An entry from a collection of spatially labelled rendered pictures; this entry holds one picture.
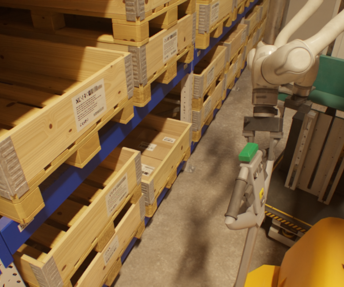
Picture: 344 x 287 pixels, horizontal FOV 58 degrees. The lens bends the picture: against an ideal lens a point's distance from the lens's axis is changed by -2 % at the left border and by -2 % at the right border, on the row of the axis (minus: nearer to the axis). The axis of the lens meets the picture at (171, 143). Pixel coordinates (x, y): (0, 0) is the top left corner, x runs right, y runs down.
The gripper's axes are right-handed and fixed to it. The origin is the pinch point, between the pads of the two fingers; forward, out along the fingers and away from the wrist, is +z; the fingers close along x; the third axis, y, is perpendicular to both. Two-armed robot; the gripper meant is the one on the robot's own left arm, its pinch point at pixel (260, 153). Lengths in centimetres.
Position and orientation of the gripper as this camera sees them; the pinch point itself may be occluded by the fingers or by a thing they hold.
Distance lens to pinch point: 117.1
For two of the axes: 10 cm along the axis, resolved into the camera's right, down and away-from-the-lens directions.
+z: -0.6, 10.0, 0.5
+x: 8.1, 0.8, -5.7
